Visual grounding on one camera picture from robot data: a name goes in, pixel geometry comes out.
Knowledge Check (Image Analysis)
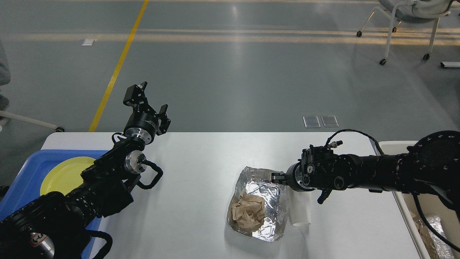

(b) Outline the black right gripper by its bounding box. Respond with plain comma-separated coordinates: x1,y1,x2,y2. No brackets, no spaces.
271,163,306,192

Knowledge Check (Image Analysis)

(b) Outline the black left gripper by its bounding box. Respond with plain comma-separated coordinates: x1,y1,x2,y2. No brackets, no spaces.
123,82,171,145

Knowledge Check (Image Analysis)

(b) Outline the aluminium foil tray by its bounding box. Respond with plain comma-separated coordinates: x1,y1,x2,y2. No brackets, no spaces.
227,166,289,242

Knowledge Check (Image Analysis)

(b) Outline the clear plastic cup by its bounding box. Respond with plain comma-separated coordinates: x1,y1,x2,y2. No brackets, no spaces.
288,189,312,227

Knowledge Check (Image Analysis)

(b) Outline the yellow plate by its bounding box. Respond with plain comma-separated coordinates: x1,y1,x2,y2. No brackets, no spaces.
40,157,95,195

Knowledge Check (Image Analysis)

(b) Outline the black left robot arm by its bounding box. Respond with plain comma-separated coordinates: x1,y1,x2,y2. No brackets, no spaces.
1,82,171,259

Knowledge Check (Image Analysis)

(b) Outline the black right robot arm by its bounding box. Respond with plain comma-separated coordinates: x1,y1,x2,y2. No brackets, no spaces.
271,131,460,251

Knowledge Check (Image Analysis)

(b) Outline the crumpled brown paper ball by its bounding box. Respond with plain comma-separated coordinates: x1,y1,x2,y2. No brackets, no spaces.
230,191,266,232

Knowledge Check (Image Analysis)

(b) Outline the floor outlet plate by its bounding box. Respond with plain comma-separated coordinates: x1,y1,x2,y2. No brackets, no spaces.
81,39,96,46
303,116,321,128
321,116,340,128

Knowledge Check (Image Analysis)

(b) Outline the floor outlet plate right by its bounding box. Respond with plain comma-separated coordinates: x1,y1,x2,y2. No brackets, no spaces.
321,116,340,128

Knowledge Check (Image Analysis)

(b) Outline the floor outlet plate left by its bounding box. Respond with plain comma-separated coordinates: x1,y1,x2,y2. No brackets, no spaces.
81,39,96,46

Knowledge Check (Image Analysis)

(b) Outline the white chair base left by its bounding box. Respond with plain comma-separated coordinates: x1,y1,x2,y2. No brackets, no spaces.
0,40,65,133

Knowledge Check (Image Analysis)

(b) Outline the blue plastic tray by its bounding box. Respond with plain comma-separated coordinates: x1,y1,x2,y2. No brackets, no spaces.
1,150,113,259

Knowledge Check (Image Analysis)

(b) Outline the white plastic bin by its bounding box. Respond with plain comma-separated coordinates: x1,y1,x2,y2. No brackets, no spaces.
378,140,460,259

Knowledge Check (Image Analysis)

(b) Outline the foil item in bin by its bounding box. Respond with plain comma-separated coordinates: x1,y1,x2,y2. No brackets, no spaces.
414,216,455,259

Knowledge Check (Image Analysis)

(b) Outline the white object far right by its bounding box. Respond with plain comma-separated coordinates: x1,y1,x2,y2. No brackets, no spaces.
440,61,460,68

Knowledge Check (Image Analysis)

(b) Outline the grey office chair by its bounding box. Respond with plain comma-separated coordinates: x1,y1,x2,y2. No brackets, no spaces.
356,0,454,65

